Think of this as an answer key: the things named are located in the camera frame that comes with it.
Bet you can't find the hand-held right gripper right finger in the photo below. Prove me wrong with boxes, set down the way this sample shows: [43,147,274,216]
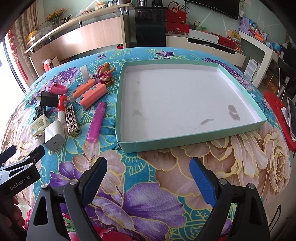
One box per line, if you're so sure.
[189,157,271,241]

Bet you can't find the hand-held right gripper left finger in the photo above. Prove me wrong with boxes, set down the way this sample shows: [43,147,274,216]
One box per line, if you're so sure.
[27,157,108,241]

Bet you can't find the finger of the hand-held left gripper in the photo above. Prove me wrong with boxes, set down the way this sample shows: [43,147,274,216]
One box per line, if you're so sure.
[0,146,17,166]
[9,146,45,170]

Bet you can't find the white charger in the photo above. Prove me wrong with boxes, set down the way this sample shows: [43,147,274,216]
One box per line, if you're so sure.
[44,121,66,150]

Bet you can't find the cream plastic frame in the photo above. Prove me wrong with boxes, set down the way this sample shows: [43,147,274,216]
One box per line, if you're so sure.
[31,114,50,138]

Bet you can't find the black toy car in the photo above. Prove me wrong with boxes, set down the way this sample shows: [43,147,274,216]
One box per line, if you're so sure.
[33,105,48,121]

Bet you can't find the patterned metal lighter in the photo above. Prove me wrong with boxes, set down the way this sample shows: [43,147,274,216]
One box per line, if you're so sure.
[65,104,82,137]

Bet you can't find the pink lighter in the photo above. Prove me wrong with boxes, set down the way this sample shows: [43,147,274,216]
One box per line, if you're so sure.
[86,102,107,142]

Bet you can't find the red can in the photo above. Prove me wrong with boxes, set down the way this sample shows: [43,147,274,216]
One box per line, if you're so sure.
[57,95,67,123]

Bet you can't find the black charger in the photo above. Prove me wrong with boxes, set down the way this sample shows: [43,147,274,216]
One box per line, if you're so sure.
[35,91,59,107]

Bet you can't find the pink watch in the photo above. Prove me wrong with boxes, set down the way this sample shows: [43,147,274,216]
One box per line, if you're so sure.
[48,84,67,95]

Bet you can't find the green rimmed white box tray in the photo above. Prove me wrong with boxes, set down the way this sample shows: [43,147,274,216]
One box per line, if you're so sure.
[115,61,267,153]

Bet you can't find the blue orange toy pieces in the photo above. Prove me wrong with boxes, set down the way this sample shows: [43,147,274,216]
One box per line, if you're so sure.
[73,79,96,98]

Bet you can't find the white watch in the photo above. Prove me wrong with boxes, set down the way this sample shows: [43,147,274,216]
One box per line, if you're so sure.
[80,65,93,81]

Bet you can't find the toy dog figure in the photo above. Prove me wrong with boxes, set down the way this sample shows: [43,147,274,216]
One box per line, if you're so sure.
[96,62,117,87]

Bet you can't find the person's left hand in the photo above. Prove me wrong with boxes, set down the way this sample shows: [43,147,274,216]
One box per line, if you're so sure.
[9,196,27,234]

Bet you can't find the floral blanket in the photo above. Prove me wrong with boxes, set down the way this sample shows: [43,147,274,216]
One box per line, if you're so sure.
[0,45,294,241]

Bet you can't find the red stool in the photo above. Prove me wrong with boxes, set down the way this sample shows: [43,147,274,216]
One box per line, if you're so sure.
[264,91,296,152]

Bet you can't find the red hanging decoration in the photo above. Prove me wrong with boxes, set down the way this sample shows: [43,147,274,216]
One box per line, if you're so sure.
[8,29,28,80]

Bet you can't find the white paper stack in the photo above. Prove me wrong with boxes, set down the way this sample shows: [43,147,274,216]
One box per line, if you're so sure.
[244,57,258,81]

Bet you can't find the wooden shelf desk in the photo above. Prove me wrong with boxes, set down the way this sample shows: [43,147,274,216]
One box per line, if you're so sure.
[24,3,136,78]

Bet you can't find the black chair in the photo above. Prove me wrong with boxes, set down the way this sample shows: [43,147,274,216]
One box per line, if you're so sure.
[276,58,296,98]

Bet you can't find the white low cabinet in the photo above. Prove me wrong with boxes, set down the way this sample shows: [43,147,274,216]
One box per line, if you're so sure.
[165,32,246,67]

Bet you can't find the red flat box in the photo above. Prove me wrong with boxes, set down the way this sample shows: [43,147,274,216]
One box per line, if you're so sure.
[218,37,242,49]

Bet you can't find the yellow flower bouquet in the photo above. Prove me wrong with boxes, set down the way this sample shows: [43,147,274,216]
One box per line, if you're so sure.
[45,8,70,29]

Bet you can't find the white desk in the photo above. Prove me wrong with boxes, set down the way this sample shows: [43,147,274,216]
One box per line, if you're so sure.
[239,35,278,88]

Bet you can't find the white flat box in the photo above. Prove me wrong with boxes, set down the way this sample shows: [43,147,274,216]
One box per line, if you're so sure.
[188,29,220,43]

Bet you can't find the red gift box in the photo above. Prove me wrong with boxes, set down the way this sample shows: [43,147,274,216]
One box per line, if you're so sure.
[166,22,190,36]

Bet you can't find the purple box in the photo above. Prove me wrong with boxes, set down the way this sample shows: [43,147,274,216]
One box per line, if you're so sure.
[238,17,251,35]

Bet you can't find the red gift bag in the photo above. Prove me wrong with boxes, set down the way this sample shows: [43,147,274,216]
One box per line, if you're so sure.
[166,2,187,24]

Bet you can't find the black television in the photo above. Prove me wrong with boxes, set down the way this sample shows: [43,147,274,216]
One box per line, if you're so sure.
[184,0,240,20]

